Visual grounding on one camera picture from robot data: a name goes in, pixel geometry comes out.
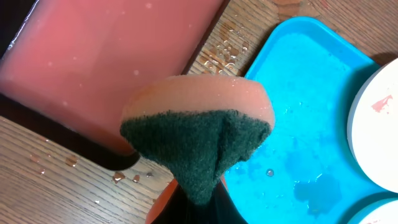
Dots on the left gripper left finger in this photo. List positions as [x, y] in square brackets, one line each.
[173, 207]

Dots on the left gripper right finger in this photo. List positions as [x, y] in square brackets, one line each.
[221, 209]

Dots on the white plate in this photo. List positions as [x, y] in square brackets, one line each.
[372, 127]

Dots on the teal plastic serving tray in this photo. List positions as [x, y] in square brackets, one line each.
[305, 172]

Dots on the black tray with red water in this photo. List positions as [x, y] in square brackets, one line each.
[69, 66]

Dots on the light blue plate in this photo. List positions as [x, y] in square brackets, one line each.
[380, 212]

